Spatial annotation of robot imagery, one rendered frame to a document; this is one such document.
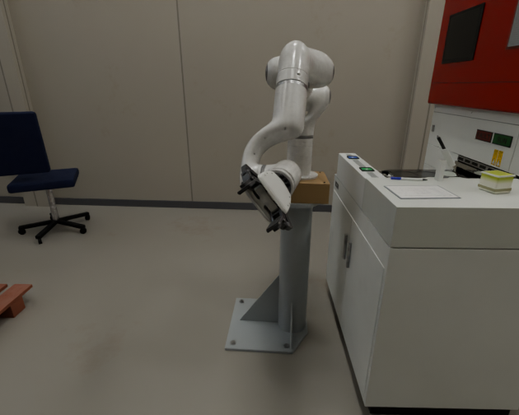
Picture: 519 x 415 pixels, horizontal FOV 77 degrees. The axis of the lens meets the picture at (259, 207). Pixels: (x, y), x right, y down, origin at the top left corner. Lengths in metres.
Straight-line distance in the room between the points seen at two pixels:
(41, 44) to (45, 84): 0.37
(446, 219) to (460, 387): 0.75
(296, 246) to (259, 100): 2.08
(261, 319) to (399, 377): 0.84
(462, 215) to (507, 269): 0.28
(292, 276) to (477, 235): 0.88
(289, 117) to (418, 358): 1.06
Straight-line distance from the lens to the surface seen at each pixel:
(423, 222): 1.17
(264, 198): 0.68
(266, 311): 1.99
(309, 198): 1.49
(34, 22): 4.27
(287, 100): 0.90
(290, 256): 1.69
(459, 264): 1.30
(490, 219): 1.27
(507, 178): 1.43
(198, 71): 3.54
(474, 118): 2.00
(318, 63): 1.10
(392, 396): 1.62
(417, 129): 3.59
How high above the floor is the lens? 1.33
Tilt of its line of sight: 21 degrees down
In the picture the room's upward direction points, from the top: straight up
